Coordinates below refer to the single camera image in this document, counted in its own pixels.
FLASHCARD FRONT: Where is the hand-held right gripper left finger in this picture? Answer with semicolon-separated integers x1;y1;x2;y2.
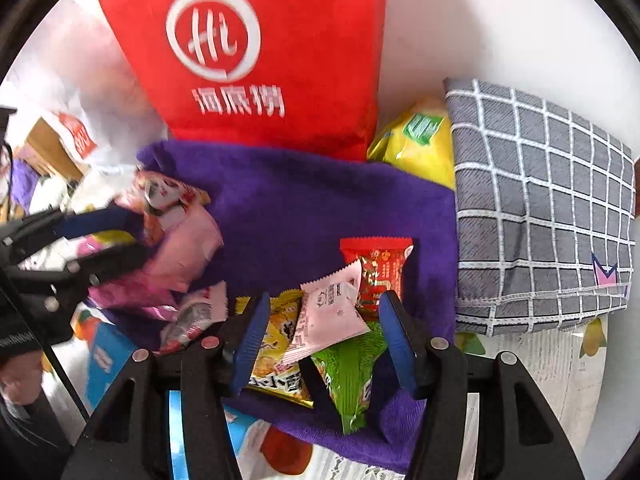
60;292;271;480

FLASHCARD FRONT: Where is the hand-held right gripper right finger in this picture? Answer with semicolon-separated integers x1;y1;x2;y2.
378;291;586;480

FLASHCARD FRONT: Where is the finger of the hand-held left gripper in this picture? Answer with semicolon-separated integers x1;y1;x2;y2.
10;242;148;311
0;205;136;261

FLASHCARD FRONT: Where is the yellow snack packet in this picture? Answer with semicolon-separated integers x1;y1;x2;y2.
235;290;321;407

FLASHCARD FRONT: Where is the green snack packet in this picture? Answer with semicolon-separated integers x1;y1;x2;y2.
311;322;388;436

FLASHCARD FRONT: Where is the pink printed snack packet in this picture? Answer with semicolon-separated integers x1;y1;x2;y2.
115;170;224;293

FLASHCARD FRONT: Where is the pale pink snack packet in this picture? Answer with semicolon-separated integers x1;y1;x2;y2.
281;260;372;367

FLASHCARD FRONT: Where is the person's left hand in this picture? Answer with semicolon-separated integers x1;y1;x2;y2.
0;357;43;408

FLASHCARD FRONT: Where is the magenta snack packet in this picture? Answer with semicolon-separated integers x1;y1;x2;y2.
87;267;178;322

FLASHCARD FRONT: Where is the red and white snack packet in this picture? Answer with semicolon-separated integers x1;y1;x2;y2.
159;281;229;356

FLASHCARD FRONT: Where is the purple garment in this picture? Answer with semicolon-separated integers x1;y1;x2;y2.
9;160;42;211

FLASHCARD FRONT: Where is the blue flat box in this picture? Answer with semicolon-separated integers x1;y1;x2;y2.
85;322;266;480

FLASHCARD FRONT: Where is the cardboard box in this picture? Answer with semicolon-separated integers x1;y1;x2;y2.
25;115;86;181

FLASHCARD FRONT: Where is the fruit print bed sheet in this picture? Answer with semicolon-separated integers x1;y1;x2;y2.
30;160;621;480

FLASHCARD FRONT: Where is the white plastic bag red label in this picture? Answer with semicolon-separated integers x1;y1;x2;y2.
47;5;171;171

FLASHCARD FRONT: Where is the purple towel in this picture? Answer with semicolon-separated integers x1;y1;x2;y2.
100;140;458;473

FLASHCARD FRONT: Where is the grey checked pillow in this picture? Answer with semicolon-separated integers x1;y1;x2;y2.
442;77;637;336

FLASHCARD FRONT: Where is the yellow puffy snack bag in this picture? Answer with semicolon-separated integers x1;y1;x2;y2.
367;97;457;191

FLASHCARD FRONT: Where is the red paper bag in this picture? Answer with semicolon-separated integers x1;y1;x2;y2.
92;0;388;161

